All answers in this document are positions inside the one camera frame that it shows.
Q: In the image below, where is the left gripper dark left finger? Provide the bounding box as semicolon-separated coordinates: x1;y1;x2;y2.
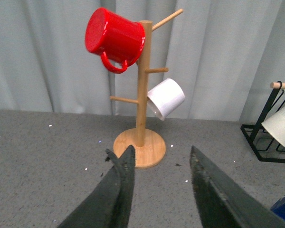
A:
58;145;135;228

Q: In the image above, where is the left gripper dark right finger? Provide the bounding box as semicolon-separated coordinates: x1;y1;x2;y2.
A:
190;146;285;228

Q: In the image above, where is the wooden mug tree stand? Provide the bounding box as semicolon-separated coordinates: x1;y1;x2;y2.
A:
110;9;183;169

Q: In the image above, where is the cream ribbed mug on rack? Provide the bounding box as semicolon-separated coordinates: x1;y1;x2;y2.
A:
261;107;285;148

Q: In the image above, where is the white mug on tree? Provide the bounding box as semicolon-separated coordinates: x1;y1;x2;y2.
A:
147;78;185;121

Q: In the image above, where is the grey-white curtain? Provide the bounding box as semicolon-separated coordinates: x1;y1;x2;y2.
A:
0;0;285;123

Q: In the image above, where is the red enamel mug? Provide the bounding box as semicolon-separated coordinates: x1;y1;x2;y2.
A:
85;7;145;74

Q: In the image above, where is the black wire mug rack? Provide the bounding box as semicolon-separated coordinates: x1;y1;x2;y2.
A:
240;81;285;163

